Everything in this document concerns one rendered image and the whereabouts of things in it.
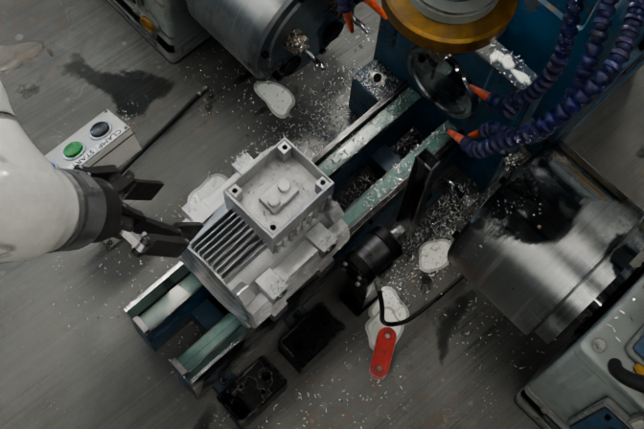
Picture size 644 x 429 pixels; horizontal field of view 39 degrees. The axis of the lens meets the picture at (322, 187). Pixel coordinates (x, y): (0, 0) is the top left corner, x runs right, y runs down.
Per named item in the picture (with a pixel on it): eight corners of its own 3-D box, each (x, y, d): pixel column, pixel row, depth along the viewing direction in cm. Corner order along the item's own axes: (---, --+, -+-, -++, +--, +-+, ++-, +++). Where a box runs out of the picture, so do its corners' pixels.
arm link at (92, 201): (42, 147, 95) (75, 151, 101) (-8, 212, 97) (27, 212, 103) (97, 207, 93) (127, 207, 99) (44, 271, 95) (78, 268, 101)
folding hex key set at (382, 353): (379, 327, 155) (379, 324, 153) (397, 332, 155) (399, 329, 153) (366, 376, 152) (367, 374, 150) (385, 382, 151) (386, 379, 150)
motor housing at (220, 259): (265, 179, 152) (263, 127, 135) (347, 257, 147) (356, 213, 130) (174, 259, 146) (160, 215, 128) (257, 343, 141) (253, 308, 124)
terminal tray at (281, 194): (283, 156, 137) (283, 135, 130) (333, 203, 134) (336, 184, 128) (223, 208, 133) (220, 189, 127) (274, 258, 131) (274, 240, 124)
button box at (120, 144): (120, 128, 145) (106, 105, 141) (144, 148, 141) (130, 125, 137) (32, 196, 140) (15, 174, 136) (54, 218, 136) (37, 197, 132)
